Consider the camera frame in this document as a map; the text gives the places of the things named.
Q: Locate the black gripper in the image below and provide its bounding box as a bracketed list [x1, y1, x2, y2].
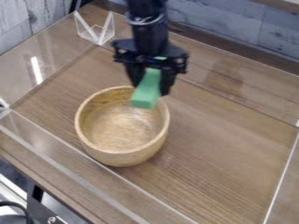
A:
[112, 17, 189, 96]

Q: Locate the green rectangular stick block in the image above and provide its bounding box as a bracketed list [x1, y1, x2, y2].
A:
[131, 67, 162, 109]

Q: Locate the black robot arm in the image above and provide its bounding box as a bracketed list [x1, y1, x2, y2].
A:
[111, 0, 189, 96]

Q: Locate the round wooden bowl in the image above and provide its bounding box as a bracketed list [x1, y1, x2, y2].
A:
[75, 86, 171, 167]

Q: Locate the clear acrylic corner bracket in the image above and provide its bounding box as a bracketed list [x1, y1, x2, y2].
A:
[74, 11, 116, 46]

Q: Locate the black table leg frame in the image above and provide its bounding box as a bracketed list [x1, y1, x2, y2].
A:
[27, 184, 67, 224]

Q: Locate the black floor cable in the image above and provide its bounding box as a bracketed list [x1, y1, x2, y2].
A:
[0, 200, 32, 224]

